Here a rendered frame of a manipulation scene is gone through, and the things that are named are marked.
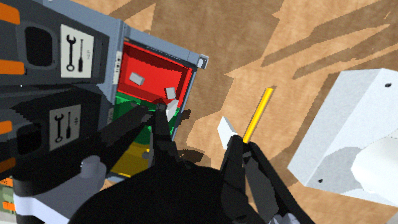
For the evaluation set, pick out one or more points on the grey shelf rack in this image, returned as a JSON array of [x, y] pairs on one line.
[[117, 30]]

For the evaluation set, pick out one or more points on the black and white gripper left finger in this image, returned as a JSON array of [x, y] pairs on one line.
[[50, 188]]

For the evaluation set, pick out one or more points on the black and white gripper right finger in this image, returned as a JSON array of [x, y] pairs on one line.
[[274, 202]]

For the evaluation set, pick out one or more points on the green open bin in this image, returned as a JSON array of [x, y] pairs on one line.
[[123, 105]]

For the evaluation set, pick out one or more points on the red bin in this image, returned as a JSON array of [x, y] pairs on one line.
[[159, 74]]

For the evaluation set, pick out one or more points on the yellow bar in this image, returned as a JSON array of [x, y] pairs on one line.
[[257, 114]]

